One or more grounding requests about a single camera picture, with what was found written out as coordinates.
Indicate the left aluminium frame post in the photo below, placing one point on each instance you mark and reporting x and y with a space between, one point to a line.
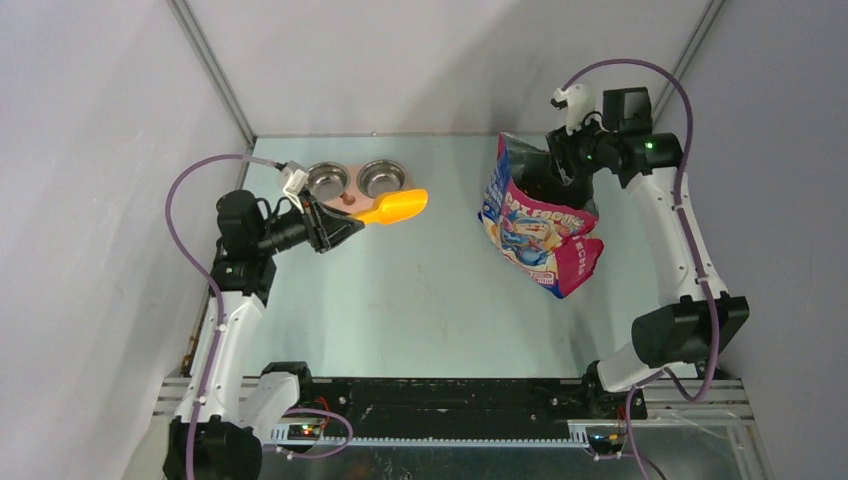
198 41

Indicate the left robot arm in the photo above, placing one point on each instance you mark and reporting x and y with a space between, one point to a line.
215 432

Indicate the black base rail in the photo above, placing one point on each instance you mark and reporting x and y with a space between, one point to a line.
505 408

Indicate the colourful cat food bag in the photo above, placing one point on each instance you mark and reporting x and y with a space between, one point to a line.
552 243

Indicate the yellow plastic scoop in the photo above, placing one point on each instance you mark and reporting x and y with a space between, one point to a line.
394 207

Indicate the right aluminium frame post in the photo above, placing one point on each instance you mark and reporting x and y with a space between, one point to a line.
686 56

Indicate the white cable duct strip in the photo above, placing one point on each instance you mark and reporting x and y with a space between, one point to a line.
282 436

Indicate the aluminium frame post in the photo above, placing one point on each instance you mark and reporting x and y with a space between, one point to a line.
198 41
686 56

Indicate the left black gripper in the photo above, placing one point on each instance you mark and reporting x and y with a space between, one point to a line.
325 230

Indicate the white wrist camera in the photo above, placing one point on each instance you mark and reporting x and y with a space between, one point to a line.
292 179
578 101

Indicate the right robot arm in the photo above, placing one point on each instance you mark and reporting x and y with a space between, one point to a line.
697 316

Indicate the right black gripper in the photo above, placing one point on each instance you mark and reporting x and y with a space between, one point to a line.
565 164

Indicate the pink double pet bowl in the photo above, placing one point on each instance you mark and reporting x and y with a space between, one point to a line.
353 188

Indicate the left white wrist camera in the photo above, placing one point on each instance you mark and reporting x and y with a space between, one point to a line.
292 179

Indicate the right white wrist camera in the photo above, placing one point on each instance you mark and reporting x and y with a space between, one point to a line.
578 101

